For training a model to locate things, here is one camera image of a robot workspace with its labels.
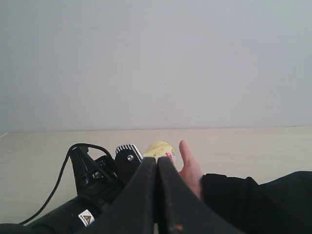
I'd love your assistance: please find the person's open bare hand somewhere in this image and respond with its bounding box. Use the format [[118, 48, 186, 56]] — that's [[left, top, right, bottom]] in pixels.
[[179, 140, 203, 200]]

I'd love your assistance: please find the yellow juice bottle red cap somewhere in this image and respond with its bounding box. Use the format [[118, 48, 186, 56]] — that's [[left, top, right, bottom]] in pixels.
[[143, 141, 176, 165]]

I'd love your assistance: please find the black sleeved forearm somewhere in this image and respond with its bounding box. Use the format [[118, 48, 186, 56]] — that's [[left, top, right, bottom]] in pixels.
[[201, 171, 312, 234]]

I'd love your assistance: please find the thin black camera cable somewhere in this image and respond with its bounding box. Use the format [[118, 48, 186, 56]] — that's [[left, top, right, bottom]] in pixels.
[[18, 143, 113, 226]]

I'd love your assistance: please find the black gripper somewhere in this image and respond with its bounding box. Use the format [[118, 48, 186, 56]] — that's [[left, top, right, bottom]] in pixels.
[[70, 146, 156, 234]]

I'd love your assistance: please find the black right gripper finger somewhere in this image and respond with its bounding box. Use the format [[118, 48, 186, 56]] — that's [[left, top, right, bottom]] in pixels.
[[157, 157, 243, 234]]

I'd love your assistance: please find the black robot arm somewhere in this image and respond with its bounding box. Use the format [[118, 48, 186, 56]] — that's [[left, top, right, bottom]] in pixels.
[[0, 143, 239, 234]]

